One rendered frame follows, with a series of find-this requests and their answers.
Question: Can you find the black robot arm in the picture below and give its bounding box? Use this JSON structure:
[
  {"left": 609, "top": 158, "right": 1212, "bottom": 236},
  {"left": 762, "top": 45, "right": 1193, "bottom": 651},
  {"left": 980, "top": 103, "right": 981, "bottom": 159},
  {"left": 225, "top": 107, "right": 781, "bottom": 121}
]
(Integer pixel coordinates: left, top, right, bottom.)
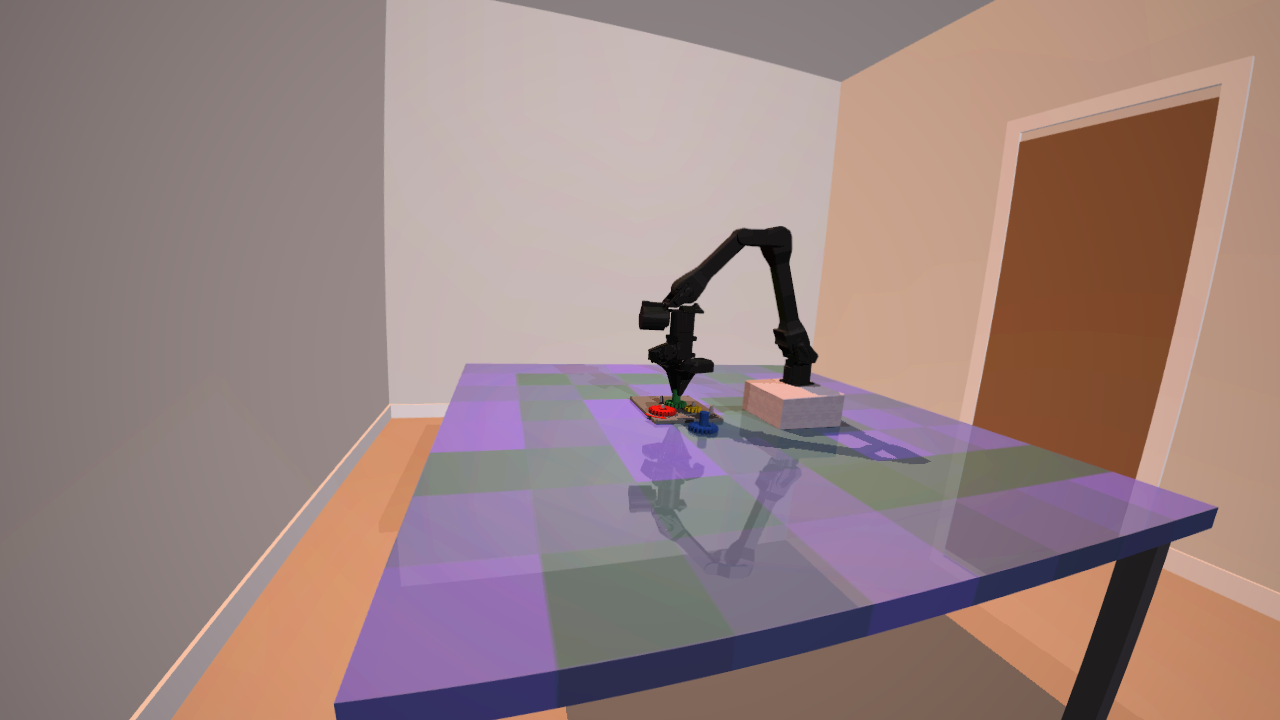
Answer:
[{"left": 639, "top": 225, "right": 819, "bottom": 387}]

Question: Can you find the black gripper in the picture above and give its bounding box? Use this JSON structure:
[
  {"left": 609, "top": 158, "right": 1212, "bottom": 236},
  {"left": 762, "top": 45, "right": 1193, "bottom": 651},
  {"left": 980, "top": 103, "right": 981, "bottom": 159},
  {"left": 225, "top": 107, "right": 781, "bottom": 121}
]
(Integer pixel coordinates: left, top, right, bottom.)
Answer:
[{"left": 660, "top": 331, "right": 714, "bottom": 396}]

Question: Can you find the blue gear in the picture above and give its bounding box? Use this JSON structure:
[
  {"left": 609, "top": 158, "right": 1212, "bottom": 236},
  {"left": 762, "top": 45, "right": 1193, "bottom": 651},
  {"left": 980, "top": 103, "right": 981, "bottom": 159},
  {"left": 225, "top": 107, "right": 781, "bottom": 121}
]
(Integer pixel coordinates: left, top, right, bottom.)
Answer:
[{"left": 689, "top": 411, "right": 719, "bottom": 434}]

